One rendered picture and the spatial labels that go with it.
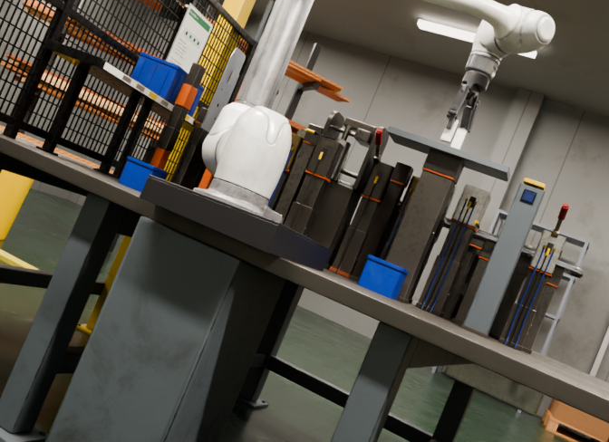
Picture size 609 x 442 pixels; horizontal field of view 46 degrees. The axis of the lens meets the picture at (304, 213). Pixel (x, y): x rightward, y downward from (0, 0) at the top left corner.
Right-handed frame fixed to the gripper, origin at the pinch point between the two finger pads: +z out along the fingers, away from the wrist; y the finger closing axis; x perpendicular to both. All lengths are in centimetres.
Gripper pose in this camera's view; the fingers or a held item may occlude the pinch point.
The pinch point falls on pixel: (452, 139)
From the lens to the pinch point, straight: 218.2
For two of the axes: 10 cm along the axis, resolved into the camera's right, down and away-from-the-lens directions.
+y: 4.5, 2.2, 8.7
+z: -3.8, 9.2, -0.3
